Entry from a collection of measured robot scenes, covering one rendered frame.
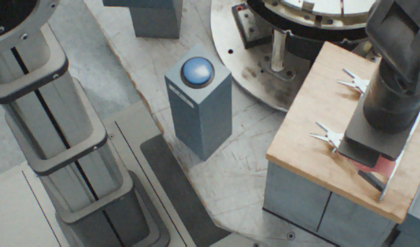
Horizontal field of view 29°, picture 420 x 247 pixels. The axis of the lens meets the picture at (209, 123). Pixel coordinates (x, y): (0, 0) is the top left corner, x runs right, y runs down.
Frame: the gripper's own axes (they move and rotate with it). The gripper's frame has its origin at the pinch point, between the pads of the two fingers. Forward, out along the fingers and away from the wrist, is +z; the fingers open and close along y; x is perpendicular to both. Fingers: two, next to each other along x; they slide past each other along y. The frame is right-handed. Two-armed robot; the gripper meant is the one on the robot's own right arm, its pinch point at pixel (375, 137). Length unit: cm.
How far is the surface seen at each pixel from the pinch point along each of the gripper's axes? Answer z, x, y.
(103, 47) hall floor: 116, 80, 40
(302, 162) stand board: 8.8, 7.2, -3.8
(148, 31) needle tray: 35, 44, 16
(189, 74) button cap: 11.0, 27.2, 2.0
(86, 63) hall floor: 116, 82, 34
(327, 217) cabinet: 25.0, 1.3, -4.5
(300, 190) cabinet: 18.6, 6.4, -4.4
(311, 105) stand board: 8.8, 9.5, 4.3
